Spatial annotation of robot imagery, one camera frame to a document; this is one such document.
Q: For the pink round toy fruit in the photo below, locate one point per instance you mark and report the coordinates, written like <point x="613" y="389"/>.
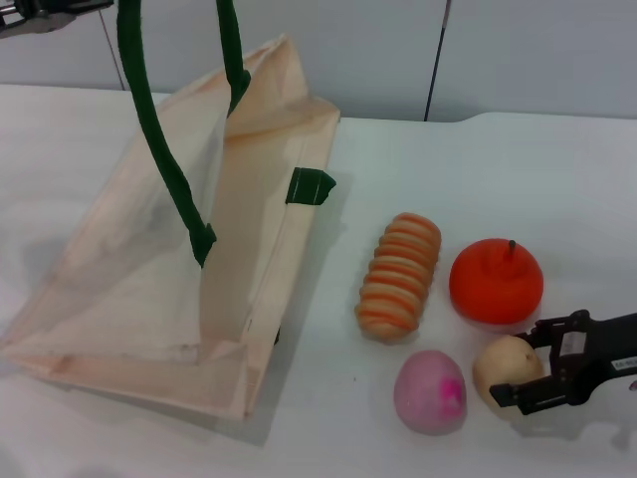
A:
<point x="428" y="393"/>

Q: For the beige pear toy fruit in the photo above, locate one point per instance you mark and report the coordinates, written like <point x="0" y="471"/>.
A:
<point x="502" y="366"/>

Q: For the orange striped bread roll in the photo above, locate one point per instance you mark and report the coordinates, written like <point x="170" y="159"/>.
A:
<point x="398" y="279"/>

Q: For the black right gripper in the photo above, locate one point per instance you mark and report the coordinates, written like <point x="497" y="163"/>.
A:
<point x="597" y="348"/>

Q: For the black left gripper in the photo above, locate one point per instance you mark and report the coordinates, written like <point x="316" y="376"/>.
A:
<point x="35" y="15"/>

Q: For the orange persimmon toy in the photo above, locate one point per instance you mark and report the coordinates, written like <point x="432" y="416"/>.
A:
<point x="492" y="289"/>

